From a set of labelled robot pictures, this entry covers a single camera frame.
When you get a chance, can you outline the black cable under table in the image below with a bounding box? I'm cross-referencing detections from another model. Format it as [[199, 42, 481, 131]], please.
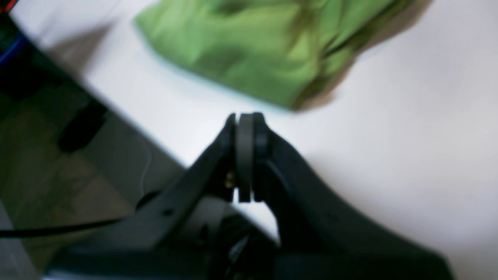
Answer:
[[0, 218, 125, 238]]

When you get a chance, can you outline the green t-shirt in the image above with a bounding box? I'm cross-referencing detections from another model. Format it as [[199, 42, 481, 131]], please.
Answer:
[[135, 0, 412, 109]]

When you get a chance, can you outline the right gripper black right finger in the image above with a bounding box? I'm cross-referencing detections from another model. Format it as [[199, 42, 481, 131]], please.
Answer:
[[253, 113, 453, 280]]

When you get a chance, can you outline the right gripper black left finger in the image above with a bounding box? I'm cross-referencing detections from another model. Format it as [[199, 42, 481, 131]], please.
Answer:
[[47, 114, 254, 280]]

